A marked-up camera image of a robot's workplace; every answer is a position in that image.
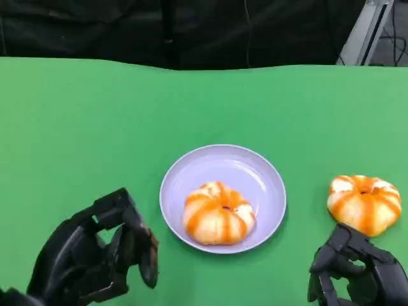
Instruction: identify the aluminium frame post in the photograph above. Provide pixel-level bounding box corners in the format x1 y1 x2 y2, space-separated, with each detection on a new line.
336 0 396 66

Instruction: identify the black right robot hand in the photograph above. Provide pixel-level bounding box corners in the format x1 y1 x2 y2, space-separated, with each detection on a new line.
307 222 408 306

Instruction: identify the green table cloth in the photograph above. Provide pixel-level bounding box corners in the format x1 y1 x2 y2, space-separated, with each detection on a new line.
0 56 408 306

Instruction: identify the lilac plate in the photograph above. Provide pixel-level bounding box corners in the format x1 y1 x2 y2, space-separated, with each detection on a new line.
159 143 288 255

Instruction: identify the orange white toy bread roll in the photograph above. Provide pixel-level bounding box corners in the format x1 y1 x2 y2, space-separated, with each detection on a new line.
326 174 402 237
183 181 258 246

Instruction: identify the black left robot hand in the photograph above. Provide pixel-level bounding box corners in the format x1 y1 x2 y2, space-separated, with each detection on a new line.
27 187 160 306

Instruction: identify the black curtain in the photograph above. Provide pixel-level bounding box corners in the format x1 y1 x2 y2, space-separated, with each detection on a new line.
0 0 366 71

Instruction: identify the black floor cable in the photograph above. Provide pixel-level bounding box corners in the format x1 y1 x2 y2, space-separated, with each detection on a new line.
379 6 408 66

